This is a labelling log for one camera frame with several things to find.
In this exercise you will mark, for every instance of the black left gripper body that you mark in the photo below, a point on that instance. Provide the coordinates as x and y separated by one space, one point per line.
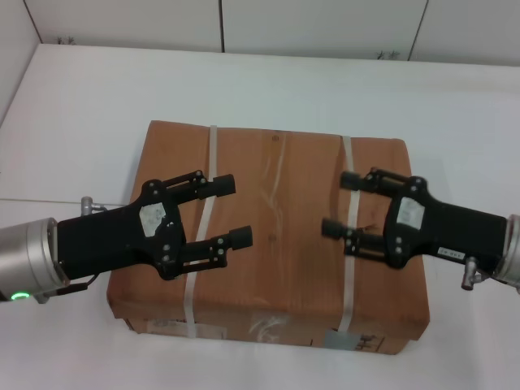
105 239

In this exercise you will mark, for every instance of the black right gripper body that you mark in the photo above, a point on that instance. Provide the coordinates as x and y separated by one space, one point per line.
443 231

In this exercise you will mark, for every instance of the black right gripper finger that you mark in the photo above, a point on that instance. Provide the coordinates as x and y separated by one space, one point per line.
333 228
351 180

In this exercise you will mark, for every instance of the brown cardboard box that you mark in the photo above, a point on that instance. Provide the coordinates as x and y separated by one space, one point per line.
292 260

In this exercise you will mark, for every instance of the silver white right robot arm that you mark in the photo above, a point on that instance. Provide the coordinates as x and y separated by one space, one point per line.
510 252

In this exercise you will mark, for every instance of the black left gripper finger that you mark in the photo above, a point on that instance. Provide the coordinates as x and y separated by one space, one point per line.
223 185
241 237

